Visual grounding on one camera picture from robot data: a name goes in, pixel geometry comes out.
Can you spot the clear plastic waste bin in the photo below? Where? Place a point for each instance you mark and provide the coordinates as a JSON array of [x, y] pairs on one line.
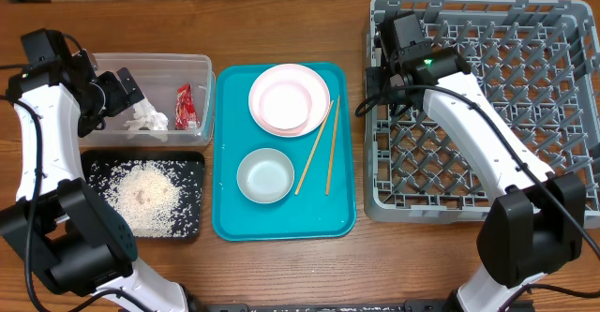
[[159, 75]]

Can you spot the white bowl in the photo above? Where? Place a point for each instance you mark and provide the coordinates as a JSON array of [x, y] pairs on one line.
[[265, 176]]

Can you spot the white napkin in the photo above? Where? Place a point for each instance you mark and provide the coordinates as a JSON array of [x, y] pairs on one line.
[[145, 116]]

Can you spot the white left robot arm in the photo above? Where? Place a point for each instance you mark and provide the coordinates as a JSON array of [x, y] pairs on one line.
[[68, 237]]

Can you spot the black plastic tray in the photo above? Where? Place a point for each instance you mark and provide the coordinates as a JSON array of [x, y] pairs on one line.
[[192, 157]]

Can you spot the wooden chopstick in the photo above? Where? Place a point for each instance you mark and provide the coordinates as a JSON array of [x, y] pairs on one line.
[[313, 149], [332, 149]]

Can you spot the white pink-rimmed plate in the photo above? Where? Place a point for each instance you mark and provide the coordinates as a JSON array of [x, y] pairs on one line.
[[289, 100]]

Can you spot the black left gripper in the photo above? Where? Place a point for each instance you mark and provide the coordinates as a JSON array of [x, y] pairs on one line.
[[120, 98]]

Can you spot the teal plastic tray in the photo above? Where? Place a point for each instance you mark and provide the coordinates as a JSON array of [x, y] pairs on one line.
[[310, 214]]

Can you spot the grey plastic dish rack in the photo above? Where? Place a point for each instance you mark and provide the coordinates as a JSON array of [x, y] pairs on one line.
[[537, 61]]

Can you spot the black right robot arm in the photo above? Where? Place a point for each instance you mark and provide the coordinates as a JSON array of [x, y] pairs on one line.
[[535, 223]]

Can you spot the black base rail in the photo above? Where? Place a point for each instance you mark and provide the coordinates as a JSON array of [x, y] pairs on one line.
[[431, 305]]

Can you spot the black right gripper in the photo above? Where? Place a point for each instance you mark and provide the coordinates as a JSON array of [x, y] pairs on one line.
[[374, 75]]

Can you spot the red snack wrapper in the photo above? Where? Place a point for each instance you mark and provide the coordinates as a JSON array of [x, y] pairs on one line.
[[185, 114]]

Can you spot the pile of white rice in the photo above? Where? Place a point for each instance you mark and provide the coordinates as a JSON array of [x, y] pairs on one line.
[[140, 199]]

